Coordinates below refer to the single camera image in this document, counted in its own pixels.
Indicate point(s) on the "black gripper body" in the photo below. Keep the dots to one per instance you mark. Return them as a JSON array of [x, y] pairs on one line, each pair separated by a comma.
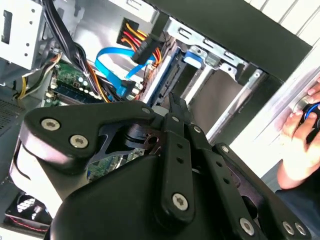
[[112, 205]]

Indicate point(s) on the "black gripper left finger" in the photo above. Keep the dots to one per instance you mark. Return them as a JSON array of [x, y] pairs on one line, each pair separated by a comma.
[[75, 117]]

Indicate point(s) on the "person's bare hand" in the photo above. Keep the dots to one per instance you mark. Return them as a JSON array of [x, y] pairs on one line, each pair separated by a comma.
[[305, 155]]

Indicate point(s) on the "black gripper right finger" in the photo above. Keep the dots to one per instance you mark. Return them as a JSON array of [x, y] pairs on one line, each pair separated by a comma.
[[212, 162]]

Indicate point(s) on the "hard disk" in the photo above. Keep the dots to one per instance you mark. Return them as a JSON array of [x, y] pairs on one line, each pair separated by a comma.
[[175, 72]]

